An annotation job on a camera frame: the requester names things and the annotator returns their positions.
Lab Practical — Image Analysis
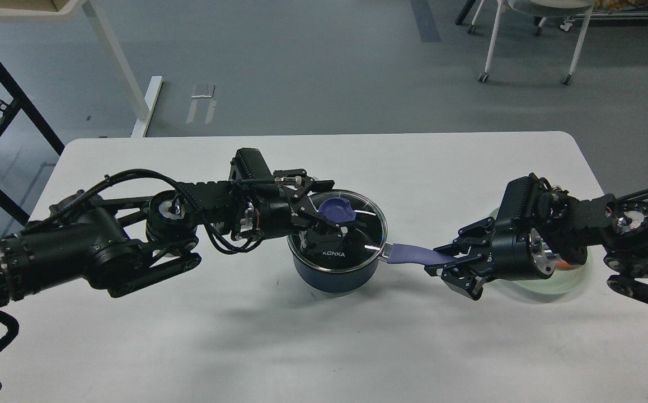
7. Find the clear glass plate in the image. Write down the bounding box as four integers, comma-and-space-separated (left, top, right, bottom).
492, 229, 593, 303

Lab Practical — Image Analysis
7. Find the wheeled cart base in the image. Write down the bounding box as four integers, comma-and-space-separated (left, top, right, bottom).
591, 1, 648, 22

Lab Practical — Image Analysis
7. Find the blue saucepan with handle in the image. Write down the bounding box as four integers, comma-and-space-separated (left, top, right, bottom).
287, 190, 459, 294

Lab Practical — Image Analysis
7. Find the white rolling chair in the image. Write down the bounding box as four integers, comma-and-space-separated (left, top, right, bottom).
478, 1, 595, 85

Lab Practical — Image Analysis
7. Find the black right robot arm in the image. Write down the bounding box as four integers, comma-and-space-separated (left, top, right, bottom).
424, 174, 648, 304

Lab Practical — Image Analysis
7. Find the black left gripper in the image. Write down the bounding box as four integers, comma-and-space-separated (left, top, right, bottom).
229, 168, 353, 256

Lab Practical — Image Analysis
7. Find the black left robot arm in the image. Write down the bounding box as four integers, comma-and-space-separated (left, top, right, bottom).
0, 148, 356, 390

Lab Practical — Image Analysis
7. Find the white floor plate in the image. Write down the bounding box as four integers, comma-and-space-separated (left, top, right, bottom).
185, 83, 217, 125

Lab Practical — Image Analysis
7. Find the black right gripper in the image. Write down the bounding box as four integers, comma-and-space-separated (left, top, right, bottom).
424, 217, 560, 301

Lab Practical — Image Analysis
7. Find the white desk frame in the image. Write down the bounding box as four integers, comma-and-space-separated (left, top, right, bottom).
0, 1, 165, 138

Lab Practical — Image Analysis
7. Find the glass lid with blue knob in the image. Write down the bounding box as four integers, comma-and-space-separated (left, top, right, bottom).
288, 190, 388, 274

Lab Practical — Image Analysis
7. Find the orange toy carrot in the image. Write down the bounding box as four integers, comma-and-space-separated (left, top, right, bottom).
555, 261, 580, 271

